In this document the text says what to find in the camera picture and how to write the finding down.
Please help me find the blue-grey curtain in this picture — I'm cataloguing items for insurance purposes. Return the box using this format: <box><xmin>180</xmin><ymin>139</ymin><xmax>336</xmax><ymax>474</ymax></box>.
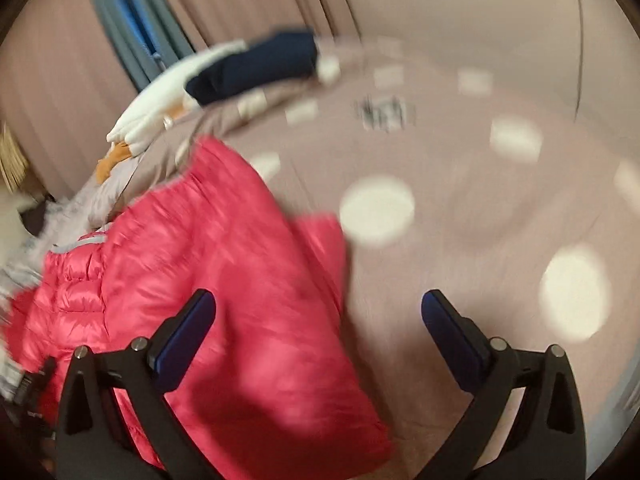
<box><xmin>84</xmin><ymin>0</ymin><xmax>197</xmax><ymax>95</ymax></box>

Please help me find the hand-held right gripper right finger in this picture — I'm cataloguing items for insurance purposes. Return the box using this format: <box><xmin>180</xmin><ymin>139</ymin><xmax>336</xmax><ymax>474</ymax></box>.
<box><xmin>415</xmin><ymin>289</ymin><xmax>587</xmax><ymax>480</ymax></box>

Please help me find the red puffer jacket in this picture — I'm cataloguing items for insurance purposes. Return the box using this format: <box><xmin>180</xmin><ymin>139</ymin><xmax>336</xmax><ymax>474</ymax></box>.
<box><xmin>0</xmin><ymin>137</ymin><xmax>393</xmax><ymax>472</ymax></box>

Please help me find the striped cloth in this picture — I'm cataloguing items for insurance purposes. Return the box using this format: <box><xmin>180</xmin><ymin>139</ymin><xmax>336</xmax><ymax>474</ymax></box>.
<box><xmin>0</xmin><ymin>230</ymin><xmax>48</xmax><ymax>401</ymax></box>

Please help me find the grey lilac garment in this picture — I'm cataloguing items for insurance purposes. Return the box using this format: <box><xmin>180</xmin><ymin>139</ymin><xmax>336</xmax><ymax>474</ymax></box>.
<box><xmin>86</xmin><ymin>95</ymin><xmax>206</xmax><ymax>233</ymax></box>

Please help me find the polka dot bed cover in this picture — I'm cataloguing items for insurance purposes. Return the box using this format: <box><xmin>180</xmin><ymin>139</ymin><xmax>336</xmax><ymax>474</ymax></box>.
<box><xmin>85</xmin><ymin>34</ymin><xmax>640</xmax><ymax>480</ymax></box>

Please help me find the navy blue cloth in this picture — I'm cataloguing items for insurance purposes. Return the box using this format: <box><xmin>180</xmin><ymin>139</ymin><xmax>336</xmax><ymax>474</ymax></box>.
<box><xmin>184</xmin><ymin>32</ymin><xmax>321</xmax><ymax>107</ymax></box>

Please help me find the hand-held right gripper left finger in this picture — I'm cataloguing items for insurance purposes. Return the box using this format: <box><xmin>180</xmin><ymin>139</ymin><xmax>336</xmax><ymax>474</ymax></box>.
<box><xmin>55</xmin><ymin>289</ymin><xmax>221</xmax><ymax>480</ymax></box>

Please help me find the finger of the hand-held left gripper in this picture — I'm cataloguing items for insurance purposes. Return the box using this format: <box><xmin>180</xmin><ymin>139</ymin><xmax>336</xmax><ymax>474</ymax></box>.
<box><xmin>12</xmin><ymin>357</ymin><xmax>58</xmax><ymax>433</ymax></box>

